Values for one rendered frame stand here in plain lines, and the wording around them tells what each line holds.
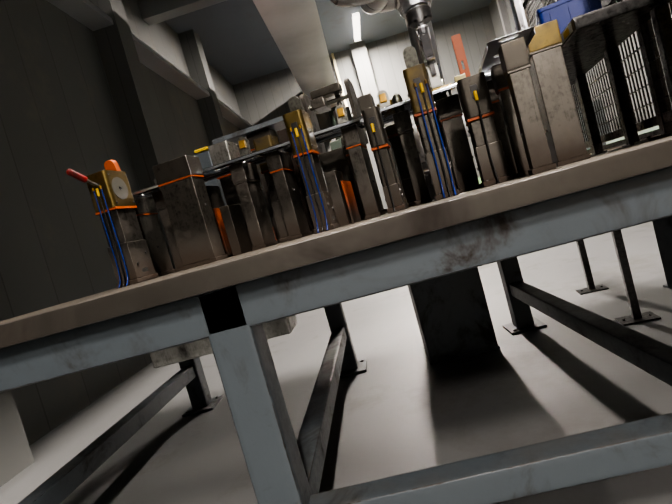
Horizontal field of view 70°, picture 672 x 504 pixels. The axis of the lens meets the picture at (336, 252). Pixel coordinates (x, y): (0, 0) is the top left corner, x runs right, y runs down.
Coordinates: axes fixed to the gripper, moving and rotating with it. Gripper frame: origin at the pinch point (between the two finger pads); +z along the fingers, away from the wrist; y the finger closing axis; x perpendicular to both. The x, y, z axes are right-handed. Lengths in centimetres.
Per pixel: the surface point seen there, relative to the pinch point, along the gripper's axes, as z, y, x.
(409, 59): -2.4, 17.9, -5.8
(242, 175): 12, 6, -66
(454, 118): 13.9, 1.6, 2.5
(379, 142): 16.6, 20.6, -19.0
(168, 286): 37, 83, -52
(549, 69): 11.3, 16.5, 27.2
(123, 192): 7, 18, -101
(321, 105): -6.6, -15.4, -38.9
